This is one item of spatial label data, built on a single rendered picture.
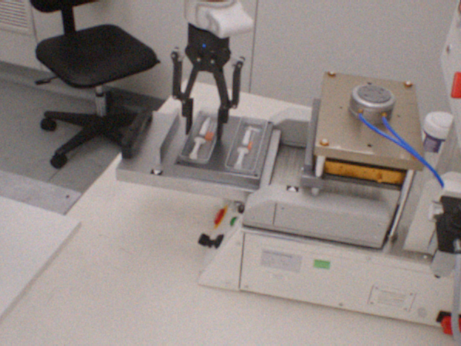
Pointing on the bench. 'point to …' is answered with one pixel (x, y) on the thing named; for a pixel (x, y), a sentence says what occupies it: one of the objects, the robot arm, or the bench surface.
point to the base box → (345, 280)
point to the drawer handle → (136, 130)
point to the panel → (222, 232)
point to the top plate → (371, 122)
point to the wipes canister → (435, 131)
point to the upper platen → (363, 173)
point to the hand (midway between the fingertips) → (205, 120)
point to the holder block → (197, 170)
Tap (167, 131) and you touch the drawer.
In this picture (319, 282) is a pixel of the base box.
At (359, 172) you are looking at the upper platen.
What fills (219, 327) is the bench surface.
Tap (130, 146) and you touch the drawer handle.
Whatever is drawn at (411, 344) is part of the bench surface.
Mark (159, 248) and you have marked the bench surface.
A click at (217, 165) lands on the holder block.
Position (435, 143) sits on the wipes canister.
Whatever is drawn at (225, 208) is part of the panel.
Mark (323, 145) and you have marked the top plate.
